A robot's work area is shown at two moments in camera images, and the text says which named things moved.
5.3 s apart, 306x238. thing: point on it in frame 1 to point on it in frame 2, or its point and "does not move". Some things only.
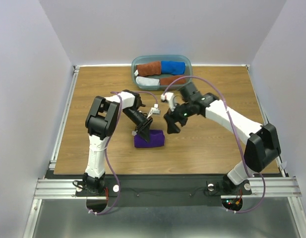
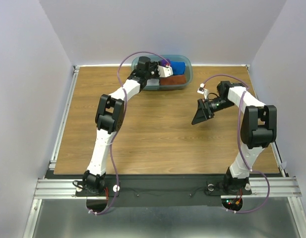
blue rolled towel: x=173 y=67 does not move
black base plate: x=162 y=190 does not move
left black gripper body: x=134 y=115 to x=153 y=72
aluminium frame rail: x=51 y=188 does not move
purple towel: x=156 y=139 to x=163 y=62
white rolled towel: x=146 y=81 does not move
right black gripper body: x=184 y=110 to x=218 y=103
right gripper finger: x=171 y=117 to x=203 y=113
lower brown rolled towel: x=166 y=81 does not move
